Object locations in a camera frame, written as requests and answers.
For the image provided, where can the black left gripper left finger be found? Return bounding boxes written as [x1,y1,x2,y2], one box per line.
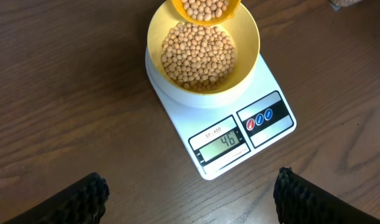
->
[6,172,109,224]

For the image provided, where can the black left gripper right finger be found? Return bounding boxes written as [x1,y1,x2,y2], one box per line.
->
[273,167,380,224]

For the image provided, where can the soybeans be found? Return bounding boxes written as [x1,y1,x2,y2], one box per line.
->
[180,0,230,21]
[160,22,236,92]

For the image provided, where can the yellow bowl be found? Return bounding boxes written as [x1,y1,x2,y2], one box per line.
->
[147,1,260,95]

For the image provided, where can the yellow measuring scoop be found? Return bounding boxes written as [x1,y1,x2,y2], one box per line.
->
[170,0,241,26]

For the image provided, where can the white digital kitchen scale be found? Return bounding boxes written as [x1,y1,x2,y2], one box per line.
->
[145,53,297,180]

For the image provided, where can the clear plastic container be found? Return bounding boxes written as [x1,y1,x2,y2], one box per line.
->
[328,0,362,11]

